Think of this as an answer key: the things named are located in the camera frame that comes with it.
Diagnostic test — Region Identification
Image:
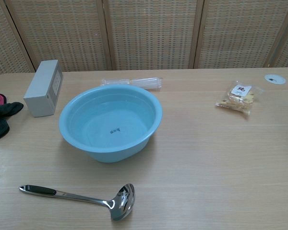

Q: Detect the metal ladle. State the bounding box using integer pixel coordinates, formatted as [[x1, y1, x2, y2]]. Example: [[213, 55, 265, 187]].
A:
[[19, 183, 136, 221]]

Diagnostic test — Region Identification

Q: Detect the light blue bowl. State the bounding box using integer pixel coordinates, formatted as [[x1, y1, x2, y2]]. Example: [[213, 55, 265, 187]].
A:
[[59, 85, 163, 164]]

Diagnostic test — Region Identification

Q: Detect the clear plastic tube package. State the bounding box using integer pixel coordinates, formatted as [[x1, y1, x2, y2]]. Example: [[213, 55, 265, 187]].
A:
[[101, 76, 164, 92]]

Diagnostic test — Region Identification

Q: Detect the woven folding screen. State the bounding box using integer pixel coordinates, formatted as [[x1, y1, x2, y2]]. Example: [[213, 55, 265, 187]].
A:
[[0, 0, 288, 79]]

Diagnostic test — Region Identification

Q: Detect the clear bag of snacks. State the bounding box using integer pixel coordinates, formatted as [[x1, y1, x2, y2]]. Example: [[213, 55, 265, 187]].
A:
[[215, 80, 265, 119]]

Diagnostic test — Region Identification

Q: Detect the white rectangular box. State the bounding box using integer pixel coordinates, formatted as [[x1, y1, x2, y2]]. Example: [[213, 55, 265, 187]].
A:
[[23, 59, 64, 118]]

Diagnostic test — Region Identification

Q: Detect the black and pink cloth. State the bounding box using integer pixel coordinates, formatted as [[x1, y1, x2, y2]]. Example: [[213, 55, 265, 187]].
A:
[[0, 92, 24, 142]]

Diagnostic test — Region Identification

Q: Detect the white round cable grommet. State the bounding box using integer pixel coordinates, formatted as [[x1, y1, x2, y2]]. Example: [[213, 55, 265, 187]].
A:
[[264, 73, 287, 85]]

